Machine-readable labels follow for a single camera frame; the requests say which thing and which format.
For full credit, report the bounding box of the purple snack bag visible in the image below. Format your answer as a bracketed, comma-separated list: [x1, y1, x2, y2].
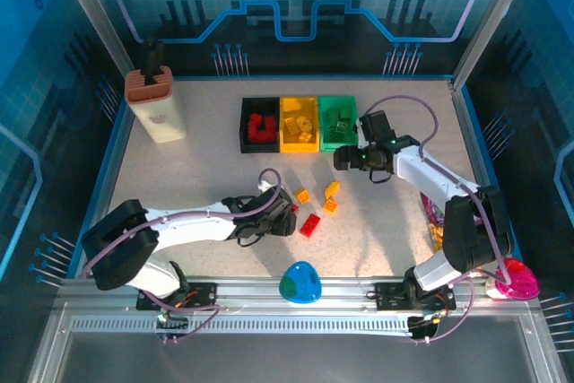
[420, 192, 446, 225]

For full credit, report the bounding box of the aluminium frame post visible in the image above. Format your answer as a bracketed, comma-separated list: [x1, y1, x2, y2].
[49, 0, 135, 77]
[451, 0, 539, 91]

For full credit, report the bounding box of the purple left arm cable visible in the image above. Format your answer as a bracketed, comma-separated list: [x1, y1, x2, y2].
[79, 168, 283, 344]

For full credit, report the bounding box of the black knife handle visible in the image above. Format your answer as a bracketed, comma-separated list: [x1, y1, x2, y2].
[142, 39, 165, 86]

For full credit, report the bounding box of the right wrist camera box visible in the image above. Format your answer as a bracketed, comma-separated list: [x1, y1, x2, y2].
[355, 113, 370, 144]

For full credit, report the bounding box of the slotted grey cable duct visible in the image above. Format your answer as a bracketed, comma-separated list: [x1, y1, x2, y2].
[69, 314, 427, 335]

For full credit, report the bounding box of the blue translucent triangular container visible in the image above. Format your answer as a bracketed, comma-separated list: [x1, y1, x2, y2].
[278, 260, 321, 304]

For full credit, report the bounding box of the yellow snack bag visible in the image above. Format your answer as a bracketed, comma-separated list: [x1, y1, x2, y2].
[428, 221, 448, 253]

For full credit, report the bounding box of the black left wrist cable loop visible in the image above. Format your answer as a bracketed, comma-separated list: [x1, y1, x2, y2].
[235, 228, 265, 248]

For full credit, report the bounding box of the aluminium front rail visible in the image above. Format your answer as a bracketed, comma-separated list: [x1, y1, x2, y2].
[56, 275, 499, 315]

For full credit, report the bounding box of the pink translucent triangular container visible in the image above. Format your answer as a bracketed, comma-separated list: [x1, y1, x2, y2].
[485, 257, 540, 300]

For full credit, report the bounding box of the black connector with wires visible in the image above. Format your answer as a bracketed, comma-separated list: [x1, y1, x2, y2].
[154, 306, 192, 342]
[405, 310, 449, 344]

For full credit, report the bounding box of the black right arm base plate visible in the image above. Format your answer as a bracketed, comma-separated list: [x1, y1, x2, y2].
[374, 282, 457, 312]

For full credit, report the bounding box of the yellow plastic bin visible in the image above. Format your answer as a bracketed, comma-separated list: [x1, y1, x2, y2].
[279, 95, 322, 154]

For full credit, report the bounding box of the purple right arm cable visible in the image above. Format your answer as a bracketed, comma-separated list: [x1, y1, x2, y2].
[363, 94, 512, 344]

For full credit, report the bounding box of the grey metal lower panel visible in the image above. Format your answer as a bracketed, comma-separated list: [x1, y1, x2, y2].
[26, 301, 570, 383]

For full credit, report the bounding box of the green plastic bin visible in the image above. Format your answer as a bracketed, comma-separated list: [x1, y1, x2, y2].
[317, 94, 361, 152]

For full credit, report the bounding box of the long red lego brick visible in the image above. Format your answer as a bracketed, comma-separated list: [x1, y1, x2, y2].
[245, 122, 268, 142]

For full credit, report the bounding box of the cream knife block brown top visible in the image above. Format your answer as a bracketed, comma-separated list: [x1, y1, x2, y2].
[124, 65, 187, 145]

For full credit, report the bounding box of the black plastic bin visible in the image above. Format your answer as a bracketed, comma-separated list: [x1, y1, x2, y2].
[239, 96, 283, 154]

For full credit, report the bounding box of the blue-edged side rail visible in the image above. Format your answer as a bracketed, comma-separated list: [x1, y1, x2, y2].
[448, 78, 517, 249]
[65, 95, 134, 279]

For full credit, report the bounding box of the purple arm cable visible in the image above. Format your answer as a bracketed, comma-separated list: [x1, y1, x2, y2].
[363, 94, 512, 344]
[79, 168, 283, 344]

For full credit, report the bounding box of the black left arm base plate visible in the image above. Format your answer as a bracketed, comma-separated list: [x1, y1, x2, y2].
[135, 282, 220, 312]

